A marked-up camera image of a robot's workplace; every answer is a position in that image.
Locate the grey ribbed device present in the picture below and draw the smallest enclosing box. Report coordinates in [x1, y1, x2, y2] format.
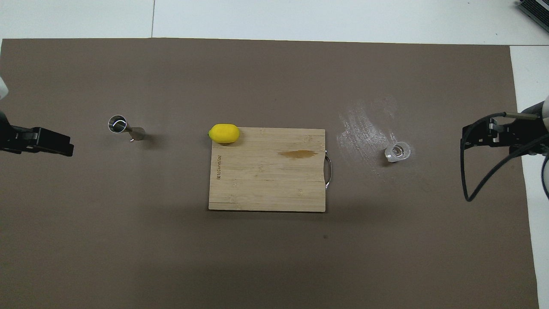
[517, 0, 549, 21]

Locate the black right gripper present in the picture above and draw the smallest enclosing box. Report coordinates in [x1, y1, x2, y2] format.
[462, 118, 549, 156]

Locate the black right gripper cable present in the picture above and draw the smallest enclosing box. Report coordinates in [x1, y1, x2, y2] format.
[460, 112, 549, 202]

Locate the yellow lemon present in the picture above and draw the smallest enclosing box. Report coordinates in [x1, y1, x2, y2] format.
[208, 124, 241, 144]

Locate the brown table mat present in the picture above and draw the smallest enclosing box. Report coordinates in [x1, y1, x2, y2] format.
[0, 38, 540, 309]

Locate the small clear glass cup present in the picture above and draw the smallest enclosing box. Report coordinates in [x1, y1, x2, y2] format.
[384, 141, 411, 163]

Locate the wooden cutting board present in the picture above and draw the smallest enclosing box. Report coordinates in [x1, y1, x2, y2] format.
[208, 127, 333, 213]

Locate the metal double jigger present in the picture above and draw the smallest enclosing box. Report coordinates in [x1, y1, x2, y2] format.
[108, 115, 146, 142]

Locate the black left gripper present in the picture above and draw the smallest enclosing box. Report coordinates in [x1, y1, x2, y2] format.
[0, 111, 74, 157]

